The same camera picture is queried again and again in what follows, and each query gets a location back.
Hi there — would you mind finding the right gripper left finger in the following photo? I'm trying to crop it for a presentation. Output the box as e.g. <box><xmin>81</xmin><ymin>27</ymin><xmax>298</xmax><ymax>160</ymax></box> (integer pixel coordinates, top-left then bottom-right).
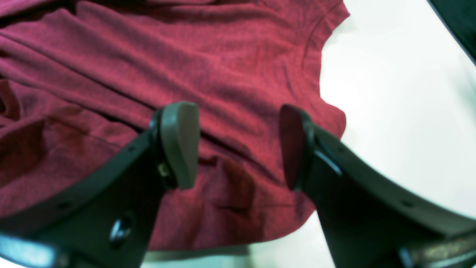
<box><xmin>0</xmin><ymin>102</ymin><xmax>200</xmax><ymax>268</ymax></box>

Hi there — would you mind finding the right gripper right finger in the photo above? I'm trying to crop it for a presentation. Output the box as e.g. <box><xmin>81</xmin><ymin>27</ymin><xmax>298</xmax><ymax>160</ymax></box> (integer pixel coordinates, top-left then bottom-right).
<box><xmin>279</xmin><ymin>105</ymin><xmax>476</xmax><ymax>268</ymax></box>

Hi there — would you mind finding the dark red t-shirt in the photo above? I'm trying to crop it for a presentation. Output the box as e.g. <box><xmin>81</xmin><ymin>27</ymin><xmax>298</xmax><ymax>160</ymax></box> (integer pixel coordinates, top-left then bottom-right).
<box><xmin>0</xmin><ymin>0</ymin><xmax>349</xmax><ymax>251</ymax></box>

